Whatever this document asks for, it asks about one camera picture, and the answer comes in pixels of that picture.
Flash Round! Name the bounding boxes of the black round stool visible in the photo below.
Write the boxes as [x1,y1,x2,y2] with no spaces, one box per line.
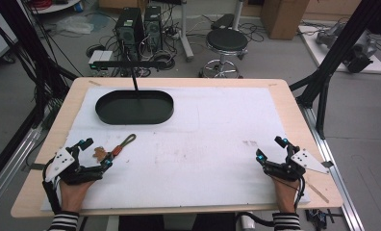
[198,28,249,79]

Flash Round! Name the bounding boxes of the white board with robot parts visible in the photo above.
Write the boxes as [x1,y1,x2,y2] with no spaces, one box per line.
[297,18,381,75]

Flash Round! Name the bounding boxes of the thick black hose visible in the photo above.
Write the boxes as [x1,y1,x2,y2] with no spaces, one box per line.
[235,211,275,228]

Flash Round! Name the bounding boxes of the clear plastic bag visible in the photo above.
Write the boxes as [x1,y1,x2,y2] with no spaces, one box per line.
[54,14,95,36]

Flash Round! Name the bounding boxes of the white table mat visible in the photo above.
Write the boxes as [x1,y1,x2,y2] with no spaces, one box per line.
[39,86,312,212]

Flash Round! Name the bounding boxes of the right hand-held gripper black cable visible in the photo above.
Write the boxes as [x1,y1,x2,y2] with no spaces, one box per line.
[293,175,307,212]

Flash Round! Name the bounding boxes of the person's left hand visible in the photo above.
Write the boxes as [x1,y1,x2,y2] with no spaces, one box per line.
[59,178,96,215]

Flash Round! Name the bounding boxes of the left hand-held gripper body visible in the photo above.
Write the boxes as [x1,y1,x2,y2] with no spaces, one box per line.
[44,145,105,186]

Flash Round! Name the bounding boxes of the keychain with olive cord loop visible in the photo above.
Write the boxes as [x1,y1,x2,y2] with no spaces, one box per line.
[92,133,138,163]

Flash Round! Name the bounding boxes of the silver aluminium rail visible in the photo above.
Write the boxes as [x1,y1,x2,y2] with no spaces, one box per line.
[0,126,43,216]
[298,104,367,231]

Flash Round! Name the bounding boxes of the person's legs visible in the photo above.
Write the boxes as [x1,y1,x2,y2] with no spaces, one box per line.
[117,213,237,231]

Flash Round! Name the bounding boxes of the thin wooden stick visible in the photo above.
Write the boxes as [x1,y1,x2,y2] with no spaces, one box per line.
[303,180,330,204]

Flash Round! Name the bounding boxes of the hand-held gripper black cable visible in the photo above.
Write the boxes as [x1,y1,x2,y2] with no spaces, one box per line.
[293,175,307,212]
[41,165,63,215]

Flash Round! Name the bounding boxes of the black oval tray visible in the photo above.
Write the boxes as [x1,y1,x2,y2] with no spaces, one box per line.
[94,90,175,126]

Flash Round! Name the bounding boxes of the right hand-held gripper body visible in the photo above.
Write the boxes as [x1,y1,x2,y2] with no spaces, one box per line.
[263,145,331,183]

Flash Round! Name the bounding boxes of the large black computer tower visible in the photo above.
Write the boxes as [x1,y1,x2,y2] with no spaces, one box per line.
[114,7,145,62]

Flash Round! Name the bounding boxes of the left hand-held gripper black cable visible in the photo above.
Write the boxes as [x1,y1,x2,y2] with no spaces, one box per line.
[41,165,63,215]

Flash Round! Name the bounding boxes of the brown cardboard box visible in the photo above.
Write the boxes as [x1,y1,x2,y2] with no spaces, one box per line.
[260,0,311,41]

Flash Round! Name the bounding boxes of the black foot pedal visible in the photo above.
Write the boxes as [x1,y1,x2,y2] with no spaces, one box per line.
[210,13,235,31]

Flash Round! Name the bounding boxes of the black metal frame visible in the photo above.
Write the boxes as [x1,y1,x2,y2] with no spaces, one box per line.
[0,0,79,191]
[289,0,381,141]

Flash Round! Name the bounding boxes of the person's right hand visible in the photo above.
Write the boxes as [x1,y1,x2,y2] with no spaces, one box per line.
[270,175,300,215]

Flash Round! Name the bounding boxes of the grey stand leg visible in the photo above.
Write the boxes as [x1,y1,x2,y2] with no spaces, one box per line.
[178,0,195,63]

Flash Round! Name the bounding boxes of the small electronics board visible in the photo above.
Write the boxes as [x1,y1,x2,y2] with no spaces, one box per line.
[304,208,328,231]

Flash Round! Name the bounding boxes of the white box device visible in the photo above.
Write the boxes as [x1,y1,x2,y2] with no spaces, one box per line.
[88,49,114,70]

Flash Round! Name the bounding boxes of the slim black computer tower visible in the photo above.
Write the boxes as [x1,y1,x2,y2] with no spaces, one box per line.
[143,5,165,53]

